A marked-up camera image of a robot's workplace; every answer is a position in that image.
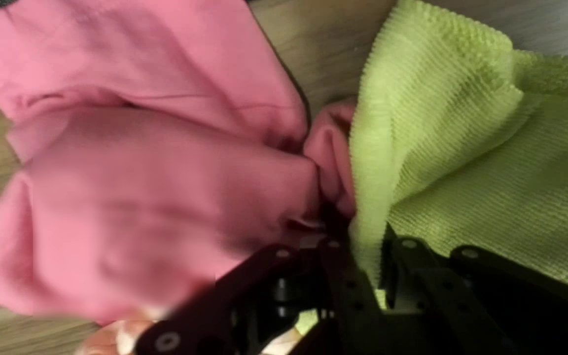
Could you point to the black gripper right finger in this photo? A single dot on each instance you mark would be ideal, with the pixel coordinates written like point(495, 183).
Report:
point(481, 309)

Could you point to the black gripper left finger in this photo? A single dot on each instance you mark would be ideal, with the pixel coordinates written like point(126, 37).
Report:
point(264, 303)

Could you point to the pink cloth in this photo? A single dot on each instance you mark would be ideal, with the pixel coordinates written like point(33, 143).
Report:
point(151, 185)

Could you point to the bright yellow cloth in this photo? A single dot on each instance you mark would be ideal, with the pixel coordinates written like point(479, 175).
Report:
point(467, 132)

